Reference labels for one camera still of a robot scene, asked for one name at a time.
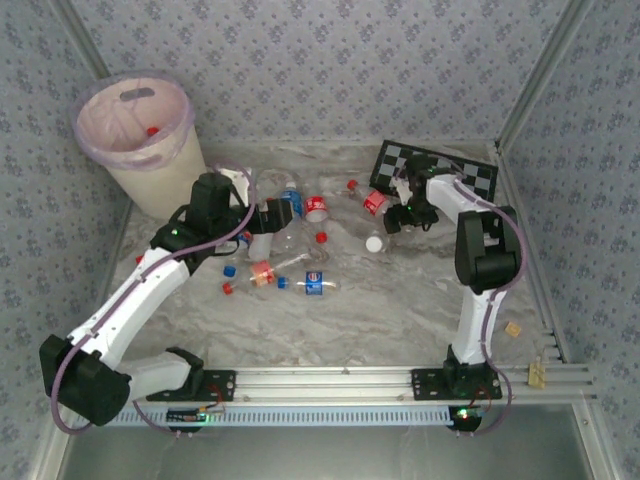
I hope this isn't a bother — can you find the blue label plastic bottle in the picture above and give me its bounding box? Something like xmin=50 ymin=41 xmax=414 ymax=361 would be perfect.
xmin=282 ymin=180 xmax=305 ymax=222

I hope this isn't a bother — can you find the white cap red label bottle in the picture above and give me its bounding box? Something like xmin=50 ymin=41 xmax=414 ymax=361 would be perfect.
xmin=302 ymin=193 xmax=331 ymax=225
xmin=360 ymin=189 xmax=393 ymax=254

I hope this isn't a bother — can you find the clear plastic bottle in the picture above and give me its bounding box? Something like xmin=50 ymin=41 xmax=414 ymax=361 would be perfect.
xmin=255 ymin=168 xmax=304 ymax=201

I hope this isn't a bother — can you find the milky bottle red print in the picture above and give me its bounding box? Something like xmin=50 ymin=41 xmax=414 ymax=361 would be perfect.
xmin=238 ymin=230 xmax=275 ymax=262

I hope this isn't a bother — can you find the cream plastic waste bin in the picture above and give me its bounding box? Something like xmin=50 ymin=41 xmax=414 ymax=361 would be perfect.
xmin=69 ymin=69 xmax=209 ymax=221

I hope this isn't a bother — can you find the orange label red cap bottle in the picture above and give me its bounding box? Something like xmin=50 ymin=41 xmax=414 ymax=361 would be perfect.
xmin=221 ymin=252 xmax=312 ymax=296

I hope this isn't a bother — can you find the blue Pepsi label bottle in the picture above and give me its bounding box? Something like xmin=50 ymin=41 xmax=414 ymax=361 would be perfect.
xmin=277 ymin=271 xmax=342 ymax=298

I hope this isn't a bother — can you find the purple translucent bin liner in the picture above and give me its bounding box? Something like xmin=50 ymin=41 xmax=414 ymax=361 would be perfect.
xmin=69 ymin=69 xmax=197 ymax=171

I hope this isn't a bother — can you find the black grey checkerboard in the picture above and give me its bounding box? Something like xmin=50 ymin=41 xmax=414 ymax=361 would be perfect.
xmin=368 ymin=139 xmax=500 ymax=209

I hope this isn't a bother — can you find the grey metal panel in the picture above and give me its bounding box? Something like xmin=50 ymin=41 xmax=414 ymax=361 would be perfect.
xmin=54 ymin=402 xmax=601 ymax=480

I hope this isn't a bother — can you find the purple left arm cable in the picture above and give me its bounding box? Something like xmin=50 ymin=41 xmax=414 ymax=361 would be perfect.
xmin=49 ymin=160 xmax=259 ymax=439

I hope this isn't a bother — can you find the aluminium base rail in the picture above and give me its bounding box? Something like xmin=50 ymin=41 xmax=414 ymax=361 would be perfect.
xmin=132 ymin=366 xmax=597 ymax=401

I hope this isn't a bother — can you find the slotted grey cable duct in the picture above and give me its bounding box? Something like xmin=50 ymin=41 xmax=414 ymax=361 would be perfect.
xmin=107 ymin=405 xmax=451 ymax=428

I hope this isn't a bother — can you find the aluminium frame post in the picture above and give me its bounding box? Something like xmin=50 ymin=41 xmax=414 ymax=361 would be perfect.
xmin=495 ymin=0 xmax=597 ymax=154
xmin=49 ymin=0 xmax=114 ymax=81

